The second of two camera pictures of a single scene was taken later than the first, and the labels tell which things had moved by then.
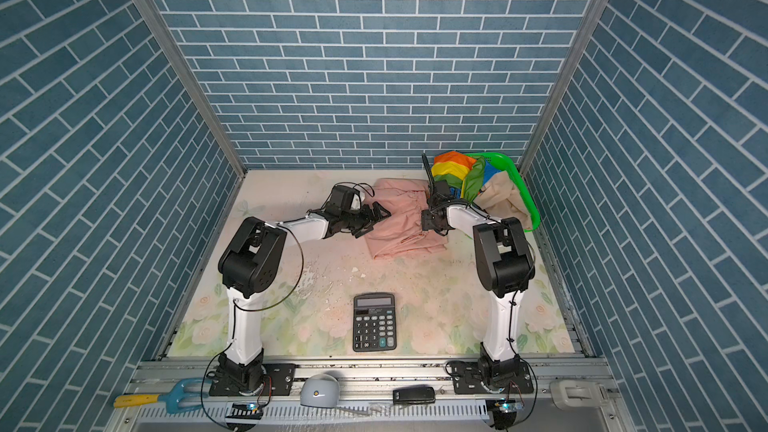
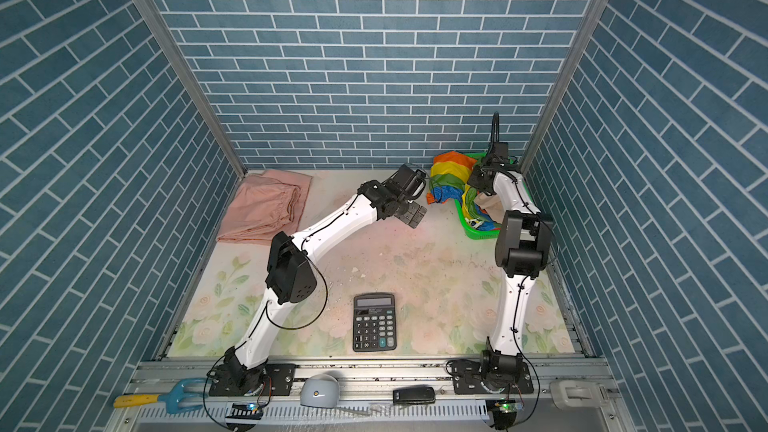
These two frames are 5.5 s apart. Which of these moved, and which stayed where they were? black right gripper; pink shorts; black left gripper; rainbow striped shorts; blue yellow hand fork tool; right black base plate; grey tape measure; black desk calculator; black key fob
Moved: black right gripper; black left gripper; pink shorts
Stayed: blue yellow hand fork tool; black desk calculator; rainbow striped shorts; right black base plate; black key fob; grey tape measure
